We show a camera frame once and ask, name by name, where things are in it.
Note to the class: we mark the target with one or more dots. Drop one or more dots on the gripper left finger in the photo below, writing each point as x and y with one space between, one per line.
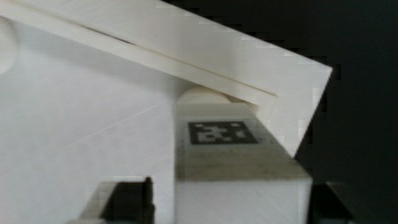
121 204

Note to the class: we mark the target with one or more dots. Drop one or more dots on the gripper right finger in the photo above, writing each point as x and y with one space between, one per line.
336 207

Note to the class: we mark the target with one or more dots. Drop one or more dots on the white leg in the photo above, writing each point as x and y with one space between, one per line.
242 184

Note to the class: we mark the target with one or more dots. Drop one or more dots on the white square table top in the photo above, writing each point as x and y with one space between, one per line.
87 90

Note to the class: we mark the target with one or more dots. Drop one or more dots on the white U-shaped obstacle fence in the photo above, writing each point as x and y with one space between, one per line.
173 41

